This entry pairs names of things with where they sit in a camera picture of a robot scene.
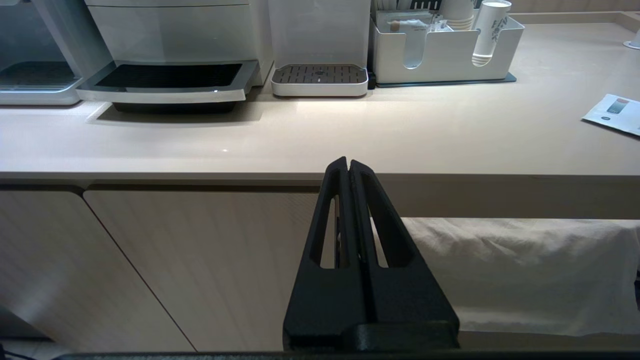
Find printed paper cup stack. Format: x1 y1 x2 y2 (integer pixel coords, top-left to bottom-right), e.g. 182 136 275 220
471 0 512 67

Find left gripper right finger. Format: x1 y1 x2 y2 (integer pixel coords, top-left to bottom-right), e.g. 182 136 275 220
349 159 460 349

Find white condiment organizer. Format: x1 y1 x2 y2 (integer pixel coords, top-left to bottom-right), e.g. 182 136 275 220
370 9 525 84

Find printed paper leaflet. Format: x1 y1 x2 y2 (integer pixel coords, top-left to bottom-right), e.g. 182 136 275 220
581 93 640 137

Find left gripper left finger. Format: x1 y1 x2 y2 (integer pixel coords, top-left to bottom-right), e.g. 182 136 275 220
283 156 371 351

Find white paper cup stack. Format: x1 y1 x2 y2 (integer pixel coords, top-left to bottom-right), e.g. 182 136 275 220
441 0 476 32

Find white cloth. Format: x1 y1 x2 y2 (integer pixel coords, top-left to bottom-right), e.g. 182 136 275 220
371 217 640 337

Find silver coffee machine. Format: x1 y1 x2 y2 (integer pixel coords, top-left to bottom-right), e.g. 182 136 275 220
76 0 275 114

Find white water dispenser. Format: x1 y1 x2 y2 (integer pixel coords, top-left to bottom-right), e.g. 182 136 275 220
268 0 372 98

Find black organizer mat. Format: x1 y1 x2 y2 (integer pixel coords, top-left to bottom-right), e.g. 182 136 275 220
368 73 517 90

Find beige cabinet door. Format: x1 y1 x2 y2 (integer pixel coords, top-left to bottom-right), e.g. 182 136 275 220
0 187 196 353
83 186 341 352

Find white coffee machine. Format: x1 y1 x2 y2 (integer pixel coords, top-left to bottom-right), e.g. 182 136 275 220
0 0 115 106

